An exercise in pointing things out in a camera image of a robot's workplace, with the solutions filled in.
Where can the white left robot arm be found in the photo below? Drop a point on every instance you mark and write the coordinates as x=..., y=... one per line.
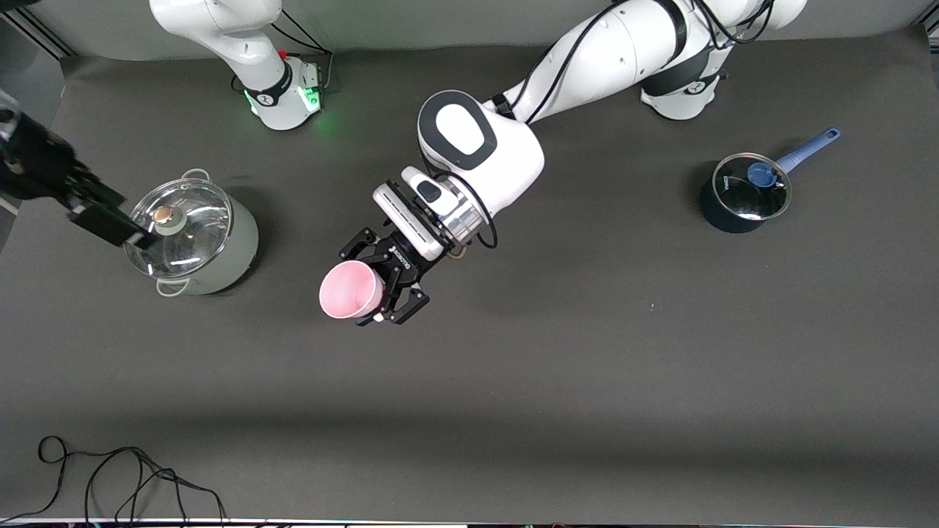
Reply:
x=506, y=161

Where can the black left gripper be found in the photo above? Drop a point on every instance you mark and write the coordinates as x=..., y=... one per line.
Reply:
x=398, y=262

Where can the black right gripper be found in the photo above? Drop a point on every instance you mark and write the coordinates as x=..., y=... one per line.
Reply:
x=40, y=167

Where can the dark grey table mat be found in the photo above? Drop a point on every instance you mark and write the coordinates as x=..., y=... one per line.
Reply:
x=469, y=367

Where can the glass lid with tan knob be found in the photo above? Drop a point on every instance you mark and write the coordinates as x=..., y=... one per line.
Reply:
x=187, y=227

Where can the pink plastic cup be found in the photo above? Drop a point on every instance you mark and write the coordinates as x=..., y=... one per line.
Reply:
x=351, y=290

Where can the dark blue saucepan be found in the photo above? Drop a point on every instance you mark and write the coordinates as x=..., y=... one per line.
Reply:
x=722, y=220

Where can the pale green stock pot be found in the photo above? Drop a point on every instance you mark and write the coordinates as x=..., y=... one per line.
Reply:
x=242, y=249

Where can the glass lid with blue knob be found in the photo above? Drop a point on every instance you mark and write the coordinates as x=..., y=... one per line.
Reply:
x=748, y=192

